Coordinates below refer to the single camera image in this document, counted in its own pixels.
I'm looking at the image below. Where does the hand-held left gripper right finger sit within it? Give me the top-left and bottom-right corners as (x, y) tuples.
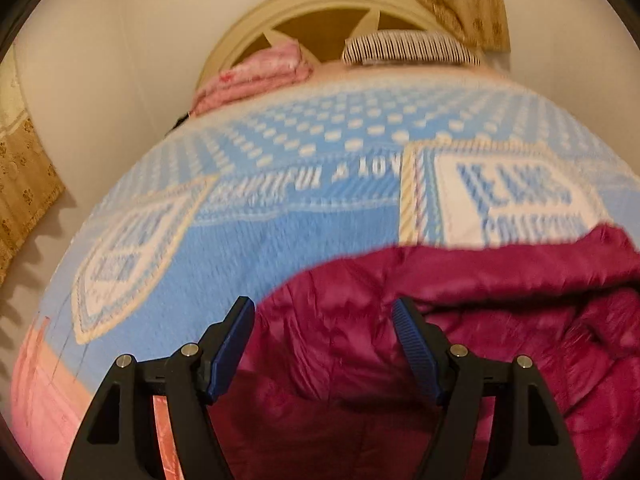
(391, 297), (584, 480)

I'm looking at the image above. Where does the pink folded quilt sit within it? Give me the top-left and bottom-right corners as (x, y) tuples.
(191, 41), (315, 117)

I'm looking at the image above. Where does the striped pillow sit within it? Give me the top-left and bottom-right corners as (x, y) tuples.
(341, 29), (482, 67)

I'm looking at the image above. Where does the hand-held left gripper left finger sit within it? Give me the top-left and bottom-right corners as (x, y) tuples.
(61, 296), (256, 480)

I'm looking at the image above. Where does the magenta quilted puffer jacket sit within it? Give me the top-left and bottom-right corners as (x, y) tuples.
(206, 224), (640, 480)

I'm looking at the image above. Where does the cream arched bed headboard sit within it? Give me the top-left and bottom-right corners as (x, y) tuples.
(196, 0), (453, 92)

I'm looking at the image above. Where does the pink and blue printed blanket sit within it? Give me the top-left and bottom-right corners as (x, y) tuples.
(10, 66), (640, 480)

